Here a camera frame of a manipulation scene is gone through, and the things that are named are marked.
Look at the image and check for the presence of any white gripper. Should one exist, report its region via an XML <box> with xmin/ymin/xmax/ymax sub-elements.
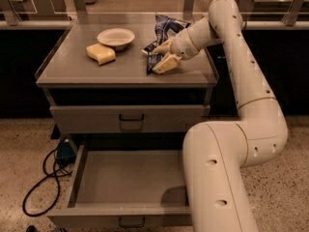
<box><xmin>153</xmin><ymin>27</ymin><xmax>199</xmax><ymax>74</ymax></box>

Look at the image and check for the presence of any blue rxbar blueberry bar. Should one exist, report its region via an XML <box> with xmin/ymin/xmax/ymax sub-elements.
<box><xmin>147</xmin><ymin>53</ymin><xmax>163</xmax><ymax>74</ymax></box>

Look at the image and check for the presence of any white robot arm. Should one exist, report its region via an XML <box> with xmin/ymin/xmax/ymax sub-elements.
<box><xmin>153</xmin><ymin>0</ymin><xmax>288</xmax><ymax>232</ymax></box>

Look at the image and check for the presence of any closed top drawer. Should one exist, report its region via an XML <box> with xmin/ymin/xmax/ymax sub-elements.
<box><xmin>50</xmin><ymin>105</ymin><xmax>211</xmax><ymax>133</ymax></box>

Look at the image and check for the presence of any grey drawer cabinet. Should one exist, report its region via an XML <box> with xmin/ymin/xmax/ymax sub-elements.
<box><xmin>37</xmin><ymin>14</ymin><xmax>217</xmax><ymax>150</ymax></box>

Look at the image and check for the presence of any grey background counter left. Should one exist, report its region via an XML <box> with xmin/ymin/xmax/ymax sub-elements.
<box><xmin>0</xmin><ymin>0</ymin><xmax>69</xmax><ymax>22</ymax></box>

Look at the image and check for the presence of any open middle drawer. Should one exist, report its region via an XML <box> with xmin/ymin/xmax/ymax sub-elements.
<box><xmin>47</xmin><ymin>146</ymin><xmax>191</xmax><ymax>229</ymax></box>

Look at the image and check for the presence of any blue white chip bag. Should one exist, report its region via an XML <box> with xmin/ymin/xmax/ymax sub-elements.
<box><xmin>142</xmin><ymin>14</ymin><xmax>190</xmax><ymax>55</ymax></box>

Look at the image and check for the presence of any white bowl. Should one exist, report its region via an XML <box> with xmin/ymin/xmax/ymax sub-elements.
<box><xmin>97</xmin><ymin>28</ymin><xmax>135</xmax><ymax>50</ymax></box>

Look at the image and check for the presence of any yellow sponge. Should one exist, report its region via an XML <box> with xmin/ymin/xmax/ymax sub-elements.
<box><xmin>86</xmin><ymin>43</ymin><xmax>116</xmax><ymax>65</ymax></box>

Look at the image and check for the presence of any blue power adapter box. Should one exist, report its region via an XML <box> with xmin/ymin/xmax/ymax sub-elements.
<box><xmin>55</xmin><ymin>139</ymin><xmax>76</xmax><ymax>165</ymax></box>

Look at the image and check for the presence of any black power cable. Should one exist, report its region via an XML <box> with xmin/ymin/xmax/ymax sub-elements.
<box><xmin>21</xmin><ymin>147</ymin><xmax>73</xmax><ymax>218</ymax></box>

